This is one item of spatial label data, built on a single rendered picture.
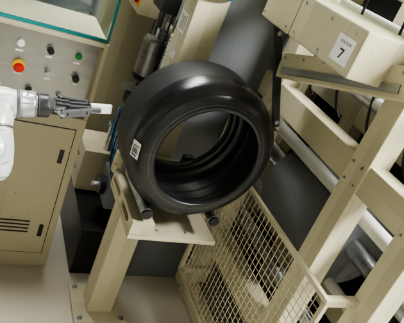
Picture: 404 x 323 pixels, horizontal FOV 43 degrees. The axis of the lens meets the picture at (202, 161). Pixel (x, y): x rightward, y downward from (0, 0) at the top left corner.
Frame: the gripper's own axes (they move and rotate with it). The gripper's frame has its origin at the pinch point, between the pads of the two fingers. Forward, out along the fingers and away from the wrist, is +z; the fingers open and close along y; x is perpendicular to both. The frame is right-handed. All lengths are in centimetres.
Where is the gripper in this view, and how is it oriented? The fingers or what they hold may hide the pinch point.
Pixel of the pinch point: (101, 108)
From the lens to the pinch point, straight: 172.8
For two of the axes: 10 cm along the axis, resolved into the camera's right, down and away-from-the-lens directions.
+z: 9.3, 0.2, 3.8
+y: -3.1, -5.5, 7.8
